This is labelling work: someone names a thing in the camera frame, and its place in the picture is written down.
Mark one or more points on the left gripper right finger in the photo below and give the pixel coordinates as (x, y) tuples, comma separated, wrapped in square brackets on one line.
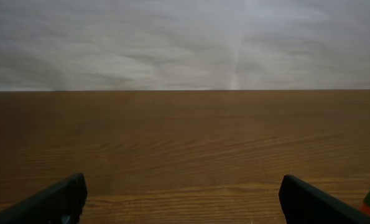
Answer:
[(315, 208)]

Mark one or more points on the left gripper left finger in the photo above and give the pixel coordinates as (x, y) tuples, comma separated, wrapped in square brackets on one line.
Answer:
[(44, 205)]

